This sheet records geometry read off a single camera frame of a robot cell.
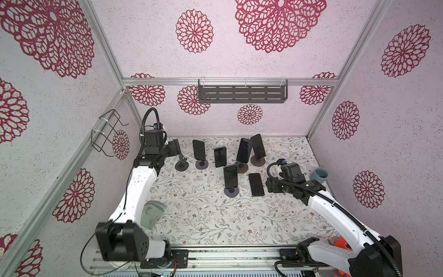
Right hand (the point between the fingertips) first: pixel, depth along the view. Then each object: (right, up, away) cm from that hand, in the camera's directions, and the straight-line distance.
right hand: (273, 180), depth 83 cm
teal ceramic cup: (+31, +1, +15) cm, 34 cm away
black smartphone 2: (-38, +15, +14) cm, 43 cm away
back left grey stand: (-37, +6, +23) cm, 44 cm away
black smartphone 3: (-26, +11, +30) cm, 41 cm away
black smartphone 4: (-12, +15, +15) cm, 24 cm away
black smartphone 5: (-4, +17, +17) cm, 25 cm away
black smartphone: (-5, -5, +15) cm, 16 cm away
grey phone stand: (-19, -9, +12) cm, 24 cm away
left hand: (-49, +16, -1) cm, 51 cm away
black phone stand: (-49, +6, +22) cm, 54 cm away
